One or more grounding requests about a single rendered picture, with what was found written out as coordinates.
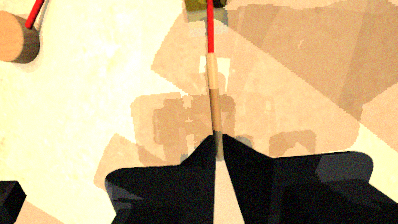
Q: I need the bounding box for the wooden stick with red string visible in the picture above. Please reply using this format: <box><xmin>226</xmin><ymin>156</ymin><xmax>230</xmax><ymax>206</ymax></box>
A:
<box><xmin>25</xmin><ymin>0</ymin><xmax>224</xmax><ymax>159</ymax></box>

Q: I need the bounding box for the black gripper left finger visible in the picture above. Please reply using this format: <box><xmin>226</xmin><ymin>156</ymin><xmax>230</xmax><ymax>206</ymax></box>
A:
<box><xmin>104</xmin><ymin>135</ymin><xmax>216</xmax><ymax>224</ymax></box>

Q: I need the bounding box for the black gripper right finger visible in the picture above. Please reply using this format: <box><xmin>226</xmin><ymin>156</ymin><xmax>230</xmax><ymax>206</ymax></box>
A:
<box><xmin>222</xmin><ymin>134</ymin><xmax>374</xmax><ymax>224</ymax></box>

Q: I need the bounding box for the round wooden button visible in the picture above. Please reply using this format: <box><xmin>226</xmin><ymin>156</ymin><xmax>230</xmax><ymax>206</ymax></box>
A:
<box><xmin>0</xmin><ymin>10</ymin><xmax>40</xmax><ymax>64</ymax></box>

